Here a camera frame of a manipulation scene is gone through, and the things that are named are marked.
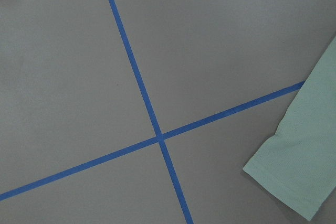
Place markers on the olive green long-sleeve shirt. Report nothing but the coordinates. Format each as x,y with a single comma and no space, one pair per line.
297,164

